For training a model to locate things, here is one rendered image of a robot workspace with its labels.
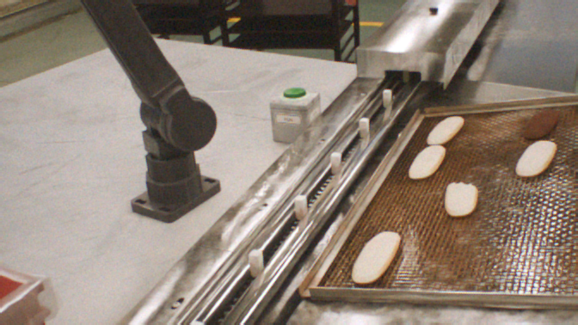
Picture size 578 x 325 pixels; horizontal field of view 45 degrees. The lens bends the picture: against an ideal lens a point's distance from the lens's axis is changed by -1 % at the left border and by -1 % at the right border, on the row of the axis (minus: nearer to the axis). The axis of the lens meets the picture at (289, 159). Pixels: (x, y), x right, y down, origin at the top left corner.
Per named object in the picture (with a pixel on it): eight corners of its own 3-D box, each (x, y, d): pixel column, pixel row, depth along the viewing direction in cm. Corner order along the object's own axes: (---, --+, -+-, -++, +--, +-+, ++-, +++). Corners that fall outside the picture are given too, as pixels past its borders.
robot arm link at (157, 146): (146, 159, 105) (162, 170, 101) (134, 95, 101) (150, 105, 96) (199, 141, 109) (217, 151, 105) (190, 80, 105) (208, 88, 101)
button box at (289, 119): (289, 142, 131) (285, 86, 126) (328, 146, 128) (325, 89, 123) (271, 160, 125) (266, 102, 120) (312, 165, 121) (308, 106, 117)
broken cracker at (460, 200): (447, 187, 86) (445, 178, 85) (478, 183, 85) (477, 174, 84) (441, 226, 77) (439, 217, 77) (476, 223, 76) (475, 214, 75)
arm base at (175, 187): (183, 178, 113) (129, 211, 105) (175, 132, 110) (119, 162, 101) (224, 189, 109) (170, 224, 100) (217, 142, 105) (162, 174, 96)
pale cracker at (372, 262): (375, 234, 79) (372, 225, 79) (407, 235, 77) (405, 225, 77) (344, 284, 71) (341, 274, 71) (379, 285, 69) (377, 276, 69)
